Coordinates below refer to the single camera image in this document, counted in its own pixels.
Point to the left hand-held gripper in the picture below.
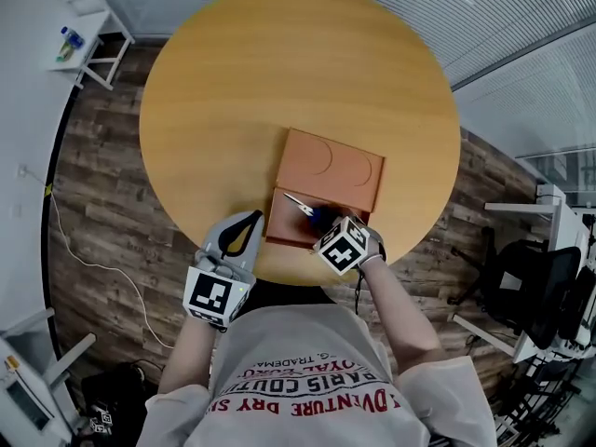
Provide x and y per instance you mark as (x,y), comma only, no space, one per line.
(209,293)

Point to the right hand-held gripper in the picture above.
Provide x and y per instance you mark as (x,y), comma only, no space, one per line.
(344,249)

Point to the orange wooden box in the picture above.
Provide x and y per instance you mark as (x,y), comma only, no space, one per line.
(335,166)

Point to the person's right forearm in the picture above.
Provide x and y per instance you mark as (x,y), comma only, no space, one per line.
(400,319)

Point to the person's left forearm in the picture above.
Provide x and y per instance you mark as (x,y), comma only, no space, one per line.
(186,356)

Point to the white printed shirt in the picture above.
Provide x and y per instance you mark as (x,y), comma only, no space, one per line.
(316,356)

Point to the round wooden table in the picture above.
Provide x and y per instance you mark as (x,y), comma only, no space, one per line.
(279,72)

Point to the black office chair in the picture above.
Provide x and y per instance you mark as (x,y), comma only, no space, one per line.
(531,282)

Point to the white desk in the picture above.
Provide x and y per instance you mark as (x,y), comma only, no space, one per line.
(556,212)

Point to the spare hand-held device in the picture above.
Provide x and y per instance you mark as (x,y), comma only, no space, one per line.
(101,419)

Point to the white side shelf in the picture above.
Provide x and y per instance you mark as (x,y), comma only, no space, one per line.
(28,389)

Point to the white wooden chair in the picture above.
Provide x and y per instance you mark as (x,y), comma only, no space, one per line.
(100,21)

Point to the clear bottle with blue label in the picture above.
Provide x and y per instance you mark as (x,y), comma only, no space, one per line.
(73,36)

